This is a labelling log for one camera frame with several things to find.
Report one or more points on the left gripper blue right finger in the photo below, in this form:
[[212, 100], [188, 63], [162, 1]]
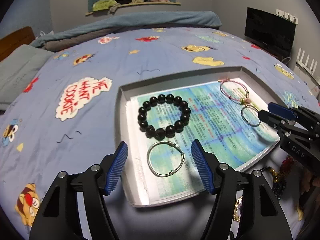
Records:
[[205, 163]]

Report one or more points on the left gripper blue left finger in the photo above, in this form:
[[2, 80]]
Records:
[[116, 167]]

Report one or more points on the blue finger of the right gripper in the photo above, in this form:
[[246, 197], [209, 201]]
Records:
[[281, 111], [273, 120]]

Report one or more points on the silver wire bangle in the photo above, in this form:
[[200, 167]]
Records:
[[172, 172]]

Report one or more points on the dark wire bangle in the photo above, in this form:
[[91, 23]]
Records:
[[250, 115]]

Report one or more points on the grey shallow tray box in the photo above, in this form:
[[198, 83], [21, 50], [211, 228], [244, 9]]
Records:
[[185, 79]]

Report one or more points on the printed blue-green paper sheet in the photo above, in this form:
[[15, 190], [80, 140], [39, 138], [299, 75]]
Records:
[[215, 120]]

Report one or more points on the white wifi router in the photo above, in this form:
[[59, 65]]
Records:
[[305, 67]]

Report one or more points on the wooden tv stand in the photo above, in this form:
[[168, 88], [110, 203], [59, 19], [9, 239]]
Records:
[[268, 50]]

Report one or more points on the blue cartoon bedsheet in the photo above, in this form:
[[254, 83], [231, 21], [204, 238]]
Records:
[[66, 118]]

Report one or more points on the black television screen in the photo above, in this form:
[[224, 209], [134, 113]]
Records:
[[273, 32]]

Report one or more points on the grey pillow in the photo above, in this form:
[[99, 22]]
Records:
[[18, 70]]

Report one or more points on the teal folded blanket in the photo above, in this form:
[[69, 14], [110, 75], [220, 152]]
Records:
[[126, 22]]

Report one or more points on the wooden window sill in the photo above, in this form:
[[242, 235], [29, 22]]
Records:
[[135, 5]]

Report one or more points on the wooden headboard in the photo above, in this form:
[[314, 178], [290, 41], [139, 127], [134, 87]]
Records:
[[12, 41]]

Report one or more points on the green cloth on sill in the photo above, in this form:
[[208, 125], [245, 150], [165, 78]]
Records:
[[105, 5]]

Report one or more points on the white wall hook rack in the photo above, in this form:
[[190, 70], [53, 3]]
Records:
[[287, 16]]

